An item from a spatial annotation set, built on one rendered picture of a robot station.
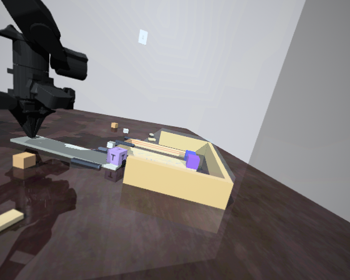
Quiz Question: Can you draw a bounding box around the tan open-top box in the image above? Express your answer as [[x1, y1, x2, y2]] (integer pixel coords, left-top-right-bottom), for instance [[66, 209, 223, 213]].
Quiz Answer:
[[123, 128, 236, 209]]

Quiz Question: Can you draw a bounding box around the purple labelled cube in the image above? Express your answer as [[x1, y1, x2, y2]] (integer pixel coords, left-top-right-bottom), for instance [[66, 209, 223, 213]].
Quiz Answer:
[[106, 146, 128, 166]]

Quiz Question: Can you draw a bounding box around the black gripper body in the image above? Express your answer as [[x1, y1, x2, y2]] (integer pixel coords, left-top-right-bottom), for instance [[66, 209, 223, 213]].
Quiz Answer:
[[0, 64, 54, 111]]

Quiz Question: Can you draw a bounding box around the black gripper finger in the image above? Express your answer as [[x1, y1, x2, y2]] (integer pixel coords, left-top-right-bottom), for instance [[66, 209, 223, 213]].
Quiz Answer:
[[34, 108, 56, 138], [9, 108, 40, 138]]

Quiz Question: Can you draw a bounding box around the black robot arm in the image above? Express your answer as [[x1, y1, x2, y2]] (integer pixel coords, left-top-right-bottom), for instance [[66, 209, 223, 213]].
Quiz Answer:
[[0, 0, 89, 109]]

